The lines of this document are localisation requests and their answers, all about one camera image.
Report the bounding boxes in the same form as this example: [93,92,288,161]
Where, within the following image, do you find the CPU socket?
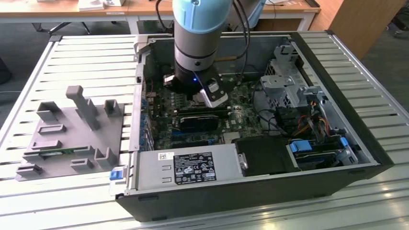
[189,92,207,106]

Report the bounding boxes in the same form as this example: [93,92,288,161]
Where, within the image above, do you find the black RAM slot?
[175,114,229,119]
[177,106,229,113]
[175,111,229,117]
[177,109,229,115]

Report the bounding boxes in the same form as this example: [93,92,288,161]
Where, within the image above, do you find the black graphics card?
[177,115,221,132]

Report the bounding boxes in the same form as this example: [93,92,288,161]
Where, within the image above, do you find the green motherboard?
[141,76,266,151]

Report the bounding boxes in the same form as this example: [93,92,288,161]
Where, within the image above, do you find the black expansion slot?
[171,141,209,148]

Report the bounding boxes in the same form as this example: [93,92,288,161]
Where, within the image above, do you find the silver drive cage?
[257,43,331,110]

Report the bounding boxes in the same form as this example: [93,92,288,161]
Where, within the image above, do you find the grey power supply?
[130,143,247,192]

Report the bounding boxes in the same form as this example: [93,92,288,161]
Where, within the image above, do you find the black drive bay box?
[234,137,299,177]

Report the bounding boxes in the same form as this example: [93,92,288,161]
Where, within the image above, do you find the grey parts rack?
[14,85,125,182]

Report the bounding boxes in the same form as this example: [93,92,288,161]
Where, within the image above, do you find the white box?
[78,0,106,12]

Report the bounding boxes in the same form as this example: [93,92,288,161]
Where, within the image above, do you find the blue case latch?
[109,168,125,181]

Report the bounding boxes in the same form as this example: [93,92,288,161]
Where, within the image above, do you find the blue disk carrier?
[287,140,312,153]

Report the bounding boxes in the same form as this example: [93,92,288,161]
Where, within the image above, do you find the green RAM stick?
[38,148,89,156]

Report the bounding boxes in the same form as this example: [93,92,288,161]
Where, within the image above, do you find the black and silver PC case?
[114,30,394,222]

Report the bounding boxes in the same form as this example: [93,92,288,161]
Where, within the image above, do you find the black round bin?
[0,57,13,85]

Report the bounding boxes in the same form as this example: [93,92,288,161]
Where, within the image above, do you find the wooden cabinet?
[328,0,406,59]

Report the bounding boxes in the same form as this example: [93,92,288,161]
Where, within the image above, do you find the black office chair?
[387,13,409,39]

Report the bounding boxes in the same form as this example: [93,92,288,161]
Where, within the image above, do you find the black looped cable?
[250,82,290,135]

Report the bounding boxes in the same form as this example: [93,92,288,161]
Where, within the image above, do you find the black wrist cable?
[231,0,251,77]

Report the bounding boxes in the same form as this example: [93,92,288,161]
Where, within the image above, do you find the yellow red power wires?
[295,114,330,136]

